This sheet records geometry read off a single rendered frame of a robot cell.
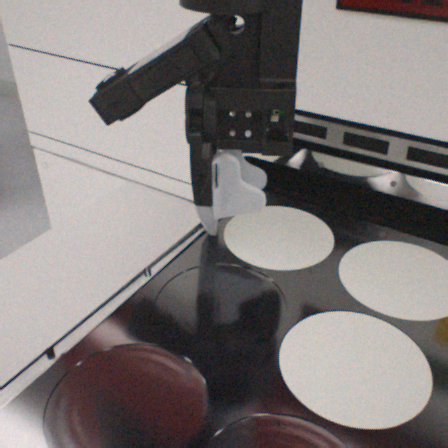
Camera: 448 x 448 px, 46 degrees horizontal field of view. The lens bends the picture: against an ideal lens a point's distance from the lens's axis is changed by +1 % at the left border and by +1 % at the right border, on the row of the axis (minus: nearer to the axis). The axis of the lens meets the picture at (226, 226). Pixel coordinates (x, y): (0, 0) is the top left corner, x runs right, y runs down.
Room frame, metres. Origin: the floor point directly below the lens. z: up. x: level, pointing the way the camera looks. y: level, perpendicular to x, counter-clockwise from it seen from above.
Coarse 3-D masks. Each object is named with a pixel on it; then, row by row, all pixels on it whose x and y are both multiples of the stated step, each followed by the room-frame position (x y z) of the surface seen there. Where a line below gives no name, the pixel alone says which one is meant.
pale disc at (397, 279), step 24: (360, 264) 0.35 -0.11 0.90; (384, 264) 0.35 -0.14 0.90; (408, 264) 0.35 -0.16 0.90; (432, 264) 0.35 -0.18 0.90; (360, 288) 0.32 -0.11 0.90; (384, 288) 0.32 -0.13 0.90; (408, 288) 0.32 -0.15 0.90; (432, 288) 0.32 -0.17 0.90; (384, 312) 0.29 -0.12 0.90; (408, 312) 0.29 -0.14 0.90; (432, 312) 0.29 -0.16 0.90
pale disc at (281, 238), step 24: (240, 216) 0.42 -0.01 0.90; (264, 216) 0.42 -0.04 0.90; (288, 216) 0.42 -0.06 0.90; (312, 216) 0.42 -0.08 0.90; (240, 240) 0.38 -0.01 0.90; (264, 240) 0.38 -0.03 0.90; (288, 240) 0.38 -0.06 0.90; (312, 240) 0.38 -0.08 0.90; (264, 264) 0.35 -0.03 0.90; (288, 264) 0.35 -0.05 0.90; (312, 264) 0.35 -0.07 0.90
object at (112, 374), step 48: (336, 240) 0.39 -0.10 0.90; (384, 240) 0.38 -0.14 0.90; (144, 288) 0.32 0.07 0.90; (192, 288) 0.32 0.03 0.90; (240, 288) 0.32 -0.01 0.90; (288, 288) 0.32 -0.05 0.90; (336, 288) 0.32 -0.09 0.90; (96, 336) 0.27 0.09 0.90; (144, 336) 0.27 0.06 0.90; (192, 336) 0.27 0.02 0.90; (240, 336) 0.27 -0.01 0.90; (432, 336) 0.27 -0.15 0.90; (48, 384) 0.22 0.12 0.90; (96, 384) 0.22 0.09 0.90; (144, 384) 0.22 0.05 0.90; (192, 384) 0.22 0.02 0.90; (240, 384) 0.22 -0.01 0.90; (432, 384) 0.23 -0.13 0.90; (0, 432) 0.19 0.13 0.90; (48, 432) 0.19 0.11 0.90; (96, 432) 0.19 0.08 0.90; (144, 432) 0.19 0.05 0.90; (192, 432) 0.19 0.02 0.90; (240, 432) 0.19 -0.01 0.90; (288, 432) 0.19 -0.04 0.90; (336, 432) 0.19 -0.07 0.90; (384, 432) 0.19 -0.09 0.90; (432, 432) 0.19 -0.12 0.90
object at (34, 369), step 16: (192, 240) 0.38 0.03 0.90; (160, 256) 0.36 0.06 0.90; (176, 256) 0.36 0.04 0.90; (144, 272) 0.34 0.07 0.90; (128, 288) 0.32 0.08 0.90; (112, 304) 0.30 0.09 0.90; (96, 320) 0.28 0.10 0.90; (64, 336) 0.26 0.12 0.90; (80, 336) 0.27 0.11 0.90; (64, 352) 0.25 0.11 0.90; (32, 368) 0.24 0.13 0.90; (48, 368) 0.24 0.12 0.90; (16, 384) 0.22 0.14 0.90; (0, 400) 0.21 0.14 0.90
